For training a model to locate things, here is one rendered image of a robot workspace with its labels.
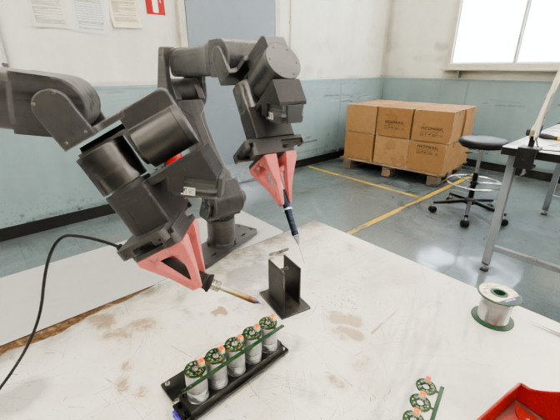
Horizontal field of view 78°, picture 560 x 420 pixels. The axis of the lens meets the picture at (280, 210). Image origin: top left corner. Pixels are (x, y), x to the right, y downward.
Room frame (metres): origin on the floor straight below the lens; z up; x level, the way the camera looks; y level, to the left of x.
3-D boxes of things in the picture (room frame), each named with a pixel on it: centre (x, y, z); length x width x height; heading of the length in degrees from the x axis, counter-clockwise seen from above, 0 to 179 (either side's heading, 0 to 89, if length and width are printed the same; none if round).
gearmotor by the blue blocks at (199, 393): (0.29, 0.10, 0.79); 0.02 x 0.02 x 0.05
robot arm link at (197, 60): (0.72, 0.15, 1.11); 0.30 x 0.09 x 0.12; 38
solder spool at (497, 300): (0.45, -0.35, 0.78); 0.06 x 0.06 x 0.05
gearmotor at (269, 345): (0.37, 0.02, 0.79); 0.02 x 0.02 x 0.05
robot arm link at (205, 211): (0.70, 0.12, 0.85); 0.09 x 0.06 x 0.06; 128
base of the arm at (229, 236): (0.70, 0.13, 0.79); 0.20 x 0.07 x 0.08; 151
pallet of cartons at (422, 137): (3.96, -1.43, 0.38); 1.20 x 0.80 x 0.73; 47
